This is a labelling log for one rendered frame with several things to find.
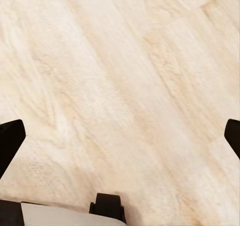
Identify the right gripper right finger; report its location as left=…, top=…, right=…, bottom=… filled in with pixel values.
left=224, top=119, right=240, bottom=159

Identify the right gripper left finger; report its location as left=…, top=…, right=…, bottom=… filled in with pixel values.
left=0, top=119, right=26, bottom=179

